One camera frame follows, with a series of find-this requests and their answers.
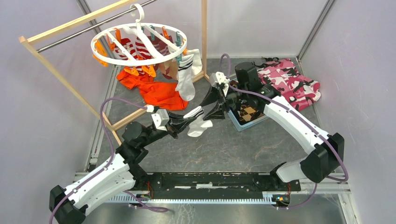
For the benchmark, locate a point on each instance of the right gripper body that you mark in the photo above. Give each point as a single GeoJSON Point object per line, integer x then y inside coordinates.
{"type": "Point", "coordinates": [230, 98]}

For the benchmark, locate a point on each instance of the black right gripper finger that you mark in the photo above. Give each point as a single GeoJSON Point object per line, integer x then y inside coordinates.
{"type": "Point", "coordinates": [217, 112]}
{"type": "Point", "coordinates": [211, 97]}

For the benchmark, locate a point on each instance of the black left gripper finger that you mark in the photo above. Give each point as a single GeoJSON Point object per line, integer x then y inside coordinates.
{"type": "Point", "coordinates": [180, 127]}
{"type": "Point", "coordinates": [178, 119]}

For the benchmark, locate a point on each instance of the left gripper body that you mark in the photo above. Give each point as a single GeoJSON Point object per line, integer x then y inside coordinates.
{"type": "Point", "coordinates": [169, 125]}

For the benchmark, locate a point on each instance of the white sock with black stripes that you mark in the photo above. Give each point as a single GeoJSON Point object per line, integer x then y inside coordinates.
{"type": "Point", "coordinates": [189, 66]}

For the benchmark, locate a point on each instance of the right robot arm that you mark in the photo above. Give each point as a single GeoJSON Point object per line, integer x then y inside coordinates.
{"type": "Point", "coordinates": [324, 151]}

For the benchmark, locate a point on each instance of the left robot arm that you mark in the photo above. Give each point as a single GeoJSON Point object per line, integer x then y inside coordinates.
{"type": "Point", "coordinates": [120, 172]}

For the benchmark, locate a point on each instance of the white round clip hanger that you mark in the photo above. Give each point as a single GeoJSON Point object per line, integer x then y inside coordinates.
{"type": "Point", "coordinates": [157, 43]}

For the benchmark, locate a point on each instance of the light blue laundry basket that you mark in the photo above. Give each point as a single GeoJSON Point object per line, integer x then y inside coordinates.
{"type": "Point", "coordinates": [233, 115]}

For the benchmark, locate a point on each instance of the orange cloth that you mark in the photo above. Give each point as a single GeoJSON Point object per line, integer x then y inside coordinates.
{"type": "Point", "coordinates": [161, 94]}

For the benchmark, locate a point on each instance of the tan sock maroon toe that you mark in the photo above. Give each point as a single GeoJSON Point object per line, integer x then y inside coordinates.
{"type": "Point", "coordinates": [169, 69]}

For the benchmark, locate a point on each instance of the pink camouflage trousers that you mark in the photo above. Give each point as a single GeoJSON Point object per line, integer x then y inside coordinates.
{"type": "Point", "coordinates": [299, 90]}

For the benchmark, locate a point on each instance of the red white striped sock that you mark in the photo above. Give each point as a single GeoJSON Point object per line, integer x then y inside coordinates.
{"type": "Point", "coordinates": [127, 44]}

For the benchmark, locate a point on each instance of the metal hanging rod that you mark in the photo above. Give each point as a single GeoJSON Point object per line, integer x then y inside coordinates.
{"type": "Point", "coordinates": [92, 27]}

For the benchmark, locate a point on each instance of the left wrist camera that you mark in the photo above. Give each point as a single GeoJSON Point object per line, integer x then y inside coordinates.
{"type": "Point", "coordinates": [160, 117]}

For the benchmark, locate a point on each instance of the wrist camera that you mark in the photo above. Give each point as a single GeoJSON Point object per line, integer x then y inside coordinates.
{"type": "Point", "coordinates": [219, 78]}
{"type": "Point", "coordinates": [160, 117]}

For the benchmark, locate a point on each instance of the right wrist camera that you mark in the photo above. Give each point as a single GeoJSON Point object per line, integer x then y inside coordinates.
{"type": "Point", "coordinates": [219, 78]}

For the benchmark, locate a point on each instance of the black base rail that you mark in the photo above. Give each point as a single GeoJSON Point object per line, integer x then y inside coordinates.
{"type": "Point", "coordinates": [214, 188]}

